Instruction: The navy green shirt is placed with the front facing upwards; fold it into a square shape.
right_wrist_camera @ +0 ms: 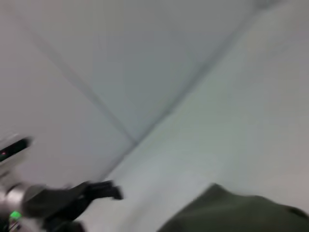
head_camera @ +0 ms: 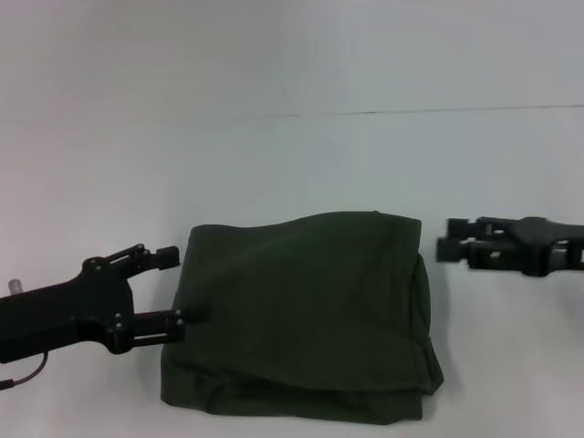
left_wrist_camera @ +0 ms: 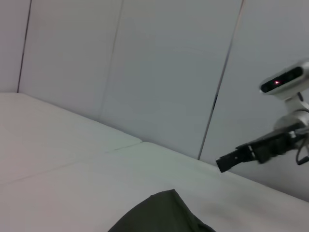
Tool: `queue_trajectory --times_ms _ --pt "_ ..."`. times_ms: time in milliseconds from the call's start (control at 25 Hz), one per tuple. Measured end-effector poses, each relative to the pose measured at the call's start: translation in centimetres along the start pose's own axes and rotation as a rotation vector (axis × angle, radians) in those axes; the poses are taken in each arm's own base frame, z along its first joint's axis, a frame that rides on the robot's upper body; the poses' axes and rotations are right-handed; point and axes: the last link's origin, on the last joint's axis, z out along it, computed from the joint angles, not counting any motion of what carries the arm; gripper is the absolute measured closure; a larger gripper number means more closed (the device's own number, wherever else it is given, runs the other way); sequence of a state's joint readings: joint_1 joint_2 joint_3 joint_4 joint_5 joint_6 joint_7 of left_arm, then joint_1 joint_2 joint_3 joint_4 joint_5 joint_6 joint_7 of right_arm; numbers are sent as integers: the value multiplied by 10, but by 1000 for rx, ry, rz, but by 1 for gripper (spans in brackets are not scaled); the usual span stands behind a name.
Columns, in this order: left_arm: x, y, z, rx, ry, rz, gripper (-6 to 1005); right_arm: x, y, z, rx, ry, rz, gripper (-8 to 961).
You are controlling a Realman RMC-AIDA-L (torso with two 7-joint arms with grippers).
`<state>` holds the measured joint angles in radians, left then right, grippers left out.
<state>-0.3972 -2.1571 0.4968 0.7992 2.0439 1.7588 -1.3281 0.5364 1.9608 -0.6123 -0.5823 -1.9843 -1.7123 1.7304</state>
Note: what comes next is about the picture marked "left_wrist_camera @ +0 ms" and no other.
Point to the dark green FREE T-shirt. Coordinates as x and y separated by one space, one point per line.
164 212

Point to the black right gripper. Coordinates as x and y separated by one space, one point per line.
272 146

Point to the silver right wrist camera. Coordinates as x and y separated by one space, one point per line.
282 81

